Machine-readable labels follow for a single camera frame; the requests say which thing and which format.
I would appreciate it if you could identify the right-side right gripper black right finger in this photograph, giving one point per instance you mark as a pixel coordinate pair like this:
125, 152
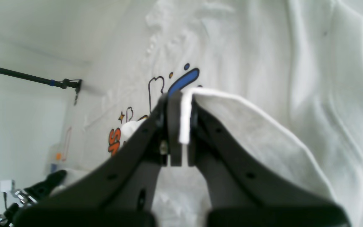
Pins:
244, 192

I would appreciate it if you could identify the right-side right gripper black left finger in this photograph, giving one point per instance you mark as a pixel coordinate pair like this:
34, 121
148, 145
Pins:
119, 193

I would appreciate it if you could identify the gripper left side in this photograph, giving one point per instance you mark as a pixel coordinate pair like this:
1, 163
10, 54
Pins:
29, 197

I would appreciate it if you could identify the white printed T-shirt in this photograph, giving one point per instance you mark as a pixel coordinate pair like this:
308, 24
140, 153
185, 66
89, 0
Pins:
286, 79

